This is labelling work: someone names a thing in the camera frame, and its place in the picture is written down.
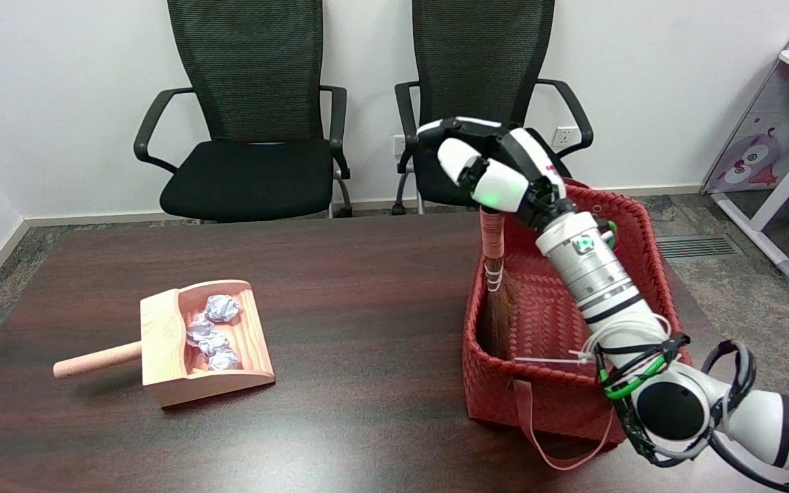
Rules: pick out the brown straw hand broom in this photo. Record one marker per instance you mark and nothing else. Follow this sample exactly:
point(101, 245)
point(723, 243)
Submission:
point(501, 308)

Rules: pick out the wooden dustpan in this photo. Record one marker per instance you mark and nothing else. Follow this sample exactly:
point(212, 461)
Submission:
point(168, 342)

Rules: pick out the metal floor vent grille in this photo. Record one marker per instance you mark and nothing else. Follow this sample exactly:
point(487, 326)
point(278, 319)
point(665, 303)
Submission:
point(692, 247)

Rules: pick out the black mesh office chair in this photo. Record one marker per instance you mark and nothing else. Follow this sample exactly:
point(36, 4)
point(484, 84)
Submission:
point(244, 171)
point(477, 68)

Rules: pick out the white wall socket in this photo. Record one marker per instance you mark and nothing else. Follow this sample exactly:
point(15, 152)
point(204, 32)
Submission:
point(564, 137)
point(398, 145)

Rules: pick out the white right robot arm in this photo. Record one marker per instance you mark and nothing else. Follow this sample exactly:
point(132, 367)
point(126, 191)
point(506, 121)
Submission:
point(600, 281)

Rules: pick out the crumpled silver paper ball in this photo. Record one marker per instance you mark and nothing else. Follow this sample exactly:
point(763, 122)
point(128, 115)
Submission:
point(214, 342)
point(222, 308)
point(197, 331)
point(224, 359)

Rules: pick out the red woven basket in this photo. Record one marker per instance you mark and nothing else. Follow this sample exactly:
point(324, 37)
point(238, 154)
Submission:
point(545, 390)

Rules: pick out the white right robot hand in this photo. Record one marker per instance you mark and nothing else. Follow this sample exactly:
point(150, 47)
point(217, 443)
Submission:
point(504, 181)

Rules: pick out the white desk leg frame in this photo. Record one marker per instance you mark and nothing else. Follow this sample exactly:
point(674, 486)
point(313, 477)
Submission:
point(757, 219)

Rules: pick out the white zip tie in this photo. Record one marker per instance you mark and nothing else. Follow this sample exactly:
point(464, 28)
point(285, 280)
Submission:
point(545, 359)

